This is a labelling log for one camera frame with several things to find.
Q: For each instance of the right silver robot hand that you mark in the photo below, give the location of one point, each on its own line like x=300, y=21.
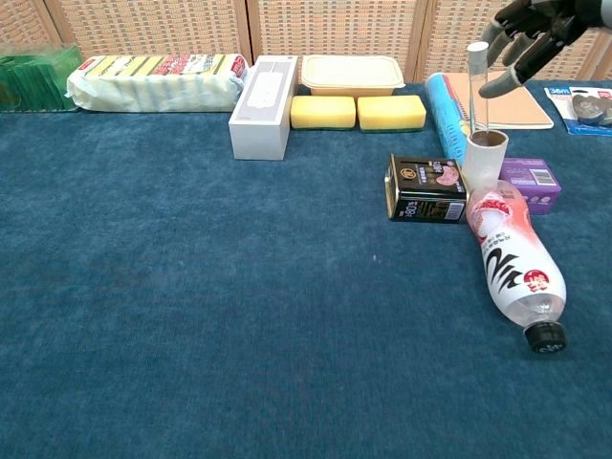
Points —
x=550, y=28

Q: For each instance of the clear glass tube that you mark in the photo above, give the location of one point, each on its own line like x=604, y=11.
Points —
x=478, y=86

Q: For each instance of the white cardboard tube roll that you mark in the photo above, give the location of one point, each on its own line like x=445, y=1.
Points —
x=483, y=165

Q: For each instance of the tan spiral notebook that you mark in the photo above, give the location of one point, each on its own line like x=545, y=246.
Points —
x=521, y=110

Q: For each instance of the blue correction tape blister pack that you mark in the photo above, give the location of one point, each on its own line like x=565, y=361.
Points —
x=588, y=107

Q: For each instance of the blue cling film roll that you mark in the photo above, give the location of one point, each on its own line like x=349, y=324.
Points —
x=444, y=115

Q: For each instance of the purple cardboard box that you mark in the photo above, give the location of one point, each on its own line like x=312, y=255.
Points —
x=538, y=184

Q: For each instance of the yellow sponge green base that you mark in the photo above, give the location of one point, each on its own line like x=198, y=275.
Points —
x=322, y=112
x=392, y=112

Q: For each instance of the beige lidded food container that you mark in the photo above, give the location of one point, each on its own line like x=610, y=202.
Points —
x=351, y=74

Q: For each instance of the black luncheon meat tin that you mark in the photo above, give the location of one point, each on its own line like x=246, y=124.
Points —
x=425, y=191

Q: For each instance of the woven bamboo folding screen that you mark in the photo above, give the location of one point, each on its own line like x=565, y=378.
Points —
x=334, y=28

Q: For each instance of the pink white plastic drink bottle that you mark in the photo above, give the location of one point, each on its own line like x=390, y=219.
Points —
x=516, y=268

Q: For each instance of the white power strip box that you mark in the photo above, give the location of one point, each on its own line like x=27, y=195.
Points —
x=263, y=115

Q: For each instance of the wrapped yellow sponge multipack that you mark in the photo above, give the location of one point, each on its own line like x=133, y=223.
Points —
x=153, y=86

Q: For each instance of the blue velvet tablecloth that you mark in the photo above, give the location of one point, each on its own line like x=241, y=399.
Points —
x=191, y=287

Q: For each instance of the green scouring pad pack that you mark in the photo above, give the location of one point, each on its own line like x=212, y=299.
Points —
x=33, y=81

